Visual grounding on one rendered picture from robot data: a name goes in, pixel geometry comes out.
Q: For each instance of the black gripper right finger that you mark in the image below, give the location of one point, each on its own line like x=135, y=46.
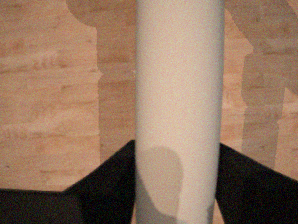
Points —
x=248, y=192

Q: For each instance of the beige cylindrical rod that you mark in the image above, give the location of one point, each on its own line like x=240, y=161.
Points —
x=179, y=66

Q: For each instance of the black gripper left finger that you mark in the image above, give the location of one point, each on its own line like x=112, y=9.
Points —
x=105, y=196

